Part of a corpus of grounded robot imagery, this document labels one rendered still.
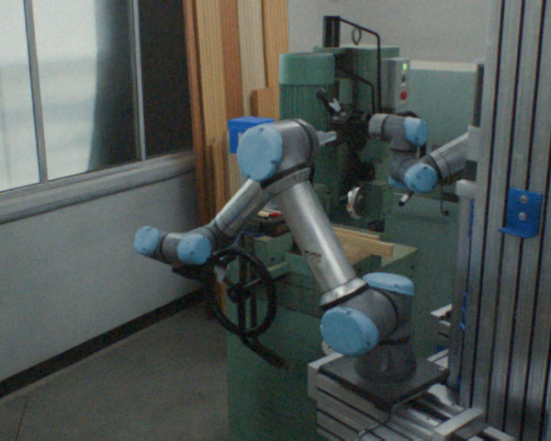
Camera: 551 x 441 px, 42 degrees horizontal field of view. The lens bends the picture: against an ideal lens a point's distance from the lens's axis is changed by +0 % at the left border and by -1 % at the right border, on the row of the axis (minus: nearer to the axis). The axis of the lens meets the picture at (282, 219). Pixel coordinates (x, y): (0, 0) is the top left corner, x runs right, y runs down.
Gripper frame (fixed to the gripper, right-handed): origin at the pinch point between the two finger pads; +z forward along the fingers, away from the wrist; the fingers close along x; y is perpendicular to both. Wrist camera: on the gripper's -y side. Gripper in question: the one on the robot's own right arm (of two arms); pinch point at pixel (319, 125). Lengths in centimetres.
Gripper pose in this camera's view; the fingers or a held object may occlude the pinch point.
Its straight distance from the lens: 219.0
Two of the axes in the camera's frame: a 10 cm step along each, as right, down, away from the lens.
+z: -7.9, -1.7, 5.9
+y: -4.3, -5.3, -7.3
